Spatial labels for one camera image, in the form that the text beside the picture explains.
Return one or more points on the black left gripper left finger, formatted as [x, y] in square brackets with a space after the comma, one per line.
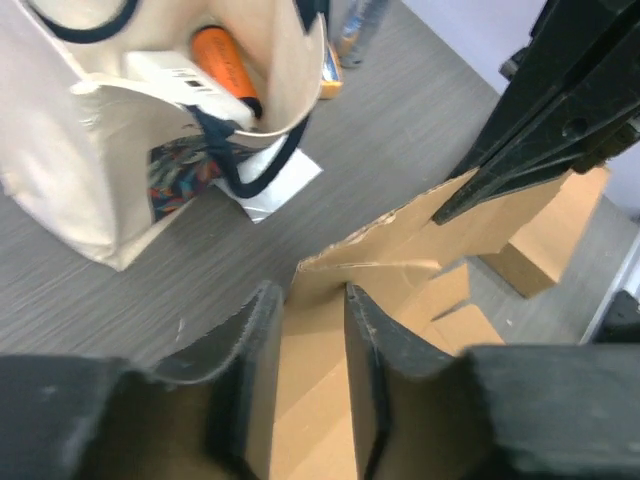
[204, 412]

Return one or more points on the brown cardboard box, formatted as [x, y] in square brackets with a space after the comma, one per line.
[537, 256]

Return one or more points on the orange item in bag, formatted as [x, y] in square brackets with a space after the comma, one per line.
[216, 53]

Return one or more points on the silver blue drink can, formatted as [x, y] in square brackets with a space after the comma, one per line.
[361, 23]

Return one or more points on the spare cardboard blank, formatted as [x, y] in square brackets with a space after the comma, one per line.
[393, 259]

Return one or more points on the beige canvas tote bag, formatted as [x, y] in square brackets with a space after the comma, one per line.
[105, 163]

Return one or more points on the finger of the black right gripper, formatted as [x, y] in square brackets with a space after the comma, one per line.
[572, 103]

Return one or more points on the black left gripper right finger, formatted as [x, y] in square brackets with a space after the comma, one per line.
[492, 412]

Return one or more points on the white box in bag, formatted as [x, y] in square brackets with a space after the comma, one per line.
[185, 83]

